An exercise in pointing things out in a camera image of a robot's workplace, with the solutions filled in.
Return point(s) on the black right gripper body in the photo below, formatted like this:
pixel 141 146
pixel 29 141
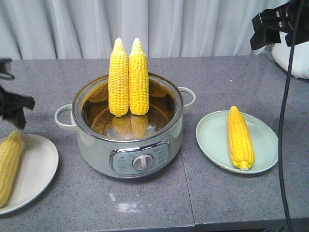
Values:
pixel 298 22

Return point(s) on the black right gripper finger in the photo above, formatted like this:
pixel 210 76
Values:
pixel 264 36
pixel 272 20

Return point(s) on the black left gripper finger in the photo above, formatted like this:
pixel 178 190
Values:
pixel 12 107

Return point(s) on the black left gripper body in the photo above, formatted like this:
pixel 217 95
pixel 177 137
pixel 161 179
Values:
pixel 5 68

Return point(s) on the pale yellow corn cob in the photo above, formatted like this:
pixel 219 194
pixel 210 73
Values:
pixel 10 151

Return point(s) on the bright yellow corn cob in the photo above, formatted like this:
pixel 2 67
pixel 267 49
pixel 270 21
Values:
pixel 239 140

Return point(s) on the white rice cooker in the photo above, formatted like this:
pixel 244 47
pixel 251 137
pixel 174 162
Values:
pixel 300 65

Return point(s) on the grey pleated curtain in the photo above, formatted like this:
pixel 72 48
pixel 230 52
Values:
pixel 50 29

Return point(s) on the white round plate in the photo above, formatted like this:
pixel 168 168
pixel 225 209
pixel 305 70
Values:
pixel 37 167

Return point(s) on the mint green round plate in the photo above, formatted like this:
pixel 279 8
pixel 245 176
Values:
pixel 211 135

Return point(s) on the pale green electric pot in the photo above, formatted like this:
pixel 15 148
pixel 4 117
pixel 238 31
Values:
pixel 129 146

